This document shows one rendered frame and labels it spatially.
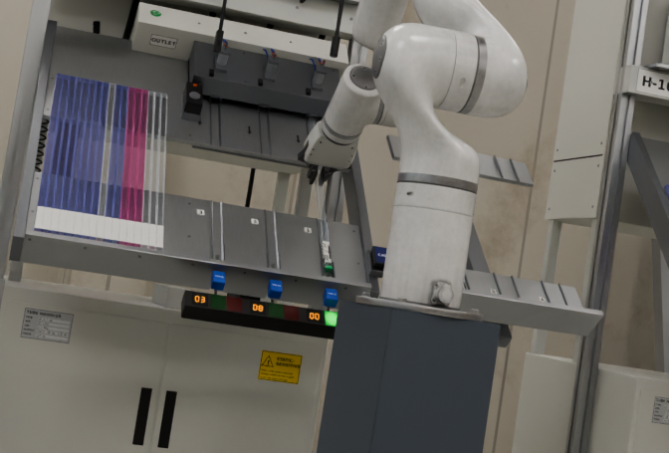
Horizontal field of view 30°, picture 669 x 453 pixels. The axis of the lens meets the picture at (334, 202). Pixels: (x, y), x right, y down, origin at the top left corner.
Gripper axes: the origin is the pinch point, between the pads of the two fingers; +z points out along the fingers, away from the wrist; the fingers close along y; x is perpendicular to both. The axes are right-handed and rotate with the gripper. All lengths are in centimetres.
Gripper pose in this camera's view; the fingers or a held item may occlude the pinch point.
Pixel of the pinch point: (318, 174)
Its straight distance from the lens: 265.2
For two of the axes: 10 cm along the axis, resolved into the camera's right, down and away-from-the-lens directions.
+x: 0.2, 8.0, -6.0
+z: -3.0, 5.7, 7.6
